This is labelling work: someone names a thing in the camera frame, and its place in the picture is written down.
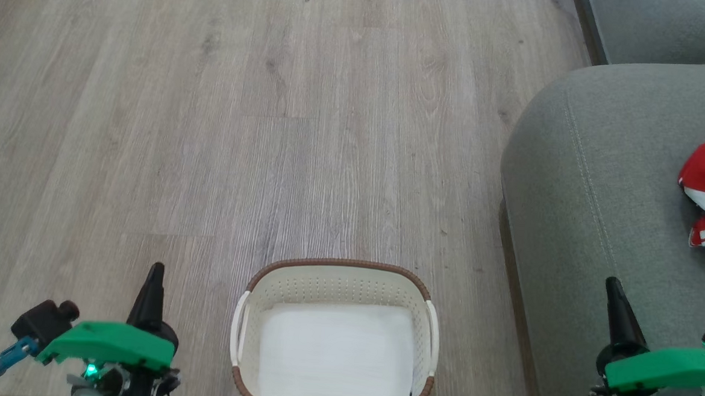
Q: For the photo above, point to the cream basket with brown rim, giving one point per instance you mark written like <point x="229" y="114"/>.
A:
<point x="336" y="281"/>

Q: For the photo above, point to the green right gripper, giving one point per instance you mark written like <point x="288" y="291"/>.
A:
<point x="669" y="368"/>

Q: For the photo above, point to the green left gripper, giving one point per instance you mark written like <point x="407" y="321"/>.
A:
<point x="109" y="342"/>

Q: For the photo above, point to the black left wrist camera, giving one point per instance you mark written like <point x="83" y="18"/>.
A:
<point x="41" y="322"/>

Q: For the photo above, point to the grey upholstered sofa section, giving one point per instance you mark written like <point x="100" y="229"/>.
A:
<point x="669" y="27"/>

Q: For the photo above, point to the grey sofa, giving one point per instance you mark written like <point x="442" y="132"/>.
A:
<point x="599" y="205"/>

